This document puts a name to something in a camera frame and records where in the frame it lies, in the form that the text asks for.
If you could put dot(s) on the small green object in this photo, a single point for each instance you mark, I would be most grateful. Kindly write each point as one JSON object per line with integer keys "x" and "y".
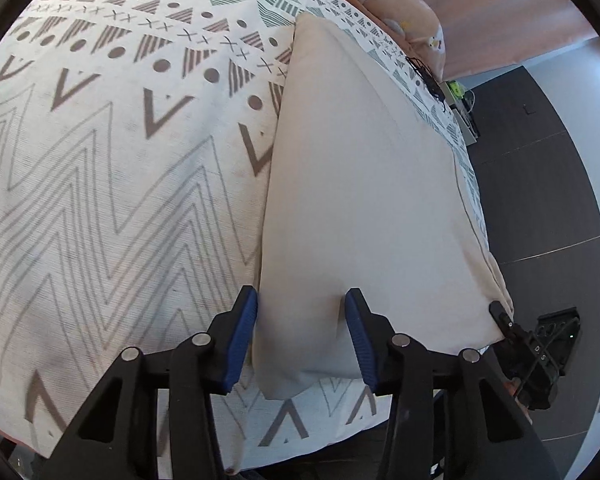
{"x": 455, "y": 89}

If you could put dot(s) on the pink curtain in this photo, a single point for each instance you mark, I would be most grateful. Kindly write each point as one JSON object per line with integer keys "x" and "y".
{"x": 505, "y": 10}

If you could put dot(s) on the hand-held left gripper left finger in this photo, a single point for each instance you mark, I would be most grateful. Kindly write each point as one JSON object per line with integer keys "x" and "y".
{"x": 240, "y": 340}

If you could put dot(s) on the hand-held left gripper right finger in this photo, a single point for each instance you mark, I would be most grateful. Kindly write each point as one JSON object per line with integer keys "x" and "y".
{"x": 362, "y": 340}

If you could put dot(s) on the beige garment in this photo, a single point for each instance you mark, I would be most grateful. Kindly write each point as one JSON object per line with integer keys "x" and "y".
{"x": 355, "y": 185}

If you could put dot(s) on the patterned white blanket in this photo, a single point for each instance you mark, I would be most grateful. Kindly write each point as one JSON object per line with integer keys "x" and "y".
{"x": 105, "y": 210}

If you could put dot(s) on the tan plush pillow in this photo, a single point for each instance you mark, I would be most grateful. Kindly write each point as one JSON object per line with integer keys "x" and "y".
{"x": 405, "y": 10}

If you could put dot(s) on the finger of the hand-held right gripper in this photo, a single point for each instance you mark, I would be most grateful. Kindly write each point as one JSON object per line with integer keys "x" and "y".
{"x": 500, "y": 316}

